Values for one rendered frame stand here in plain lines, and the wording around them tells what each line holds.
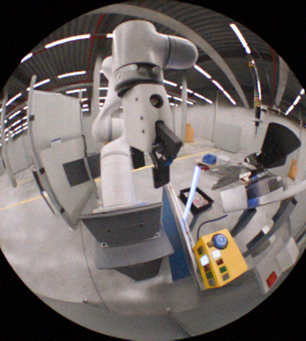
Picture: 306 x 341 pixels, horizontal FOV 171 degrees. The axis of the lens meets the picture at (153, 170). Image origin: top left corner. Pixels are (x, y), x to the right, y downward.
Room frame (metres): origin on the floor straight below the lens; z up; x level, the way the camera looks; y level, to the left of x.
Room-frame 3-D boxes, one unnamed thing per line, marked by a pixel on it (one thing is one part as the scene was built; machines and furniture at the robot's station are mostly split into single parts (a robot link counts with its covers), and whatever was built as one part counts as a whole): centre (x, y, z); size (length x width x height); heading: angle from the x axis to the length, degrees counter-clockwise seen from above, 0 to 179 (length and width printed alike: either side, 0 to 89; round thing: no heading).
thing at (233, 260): (0.04, -0.19, 1.02); 0.16 x 0.10 x 0.11; 4
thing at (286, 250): (-0.20, -0.76, 0.92); 0.17 x 0.16 x 0.11; 4
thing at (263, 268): (-0.17, -0.68, 0.85); 0.36 x 0.24 x 0.03; 94
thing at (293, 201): (0.04, -0.69, 0.58); 0.09 x 0.05 x 1.15; 94
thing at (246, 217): (0.27, -0.67, 0.46); 0.09 x 0.05 x 0.91; 94
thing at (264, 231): (0.05, -0.78, 0.73); 0.15 x 0.09 x 0.22; 4
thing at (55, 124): (1.17, 1.34, 1.10); 1.21 x 0.06 x 2.20; 4
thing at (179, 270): (0.44, -0.16, 0.45); 0.82 x 0.02 x 0.66; 4
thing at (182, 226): (0.44, -0.16, 0.82); 0.90 x 0.04 x 0.08; 4
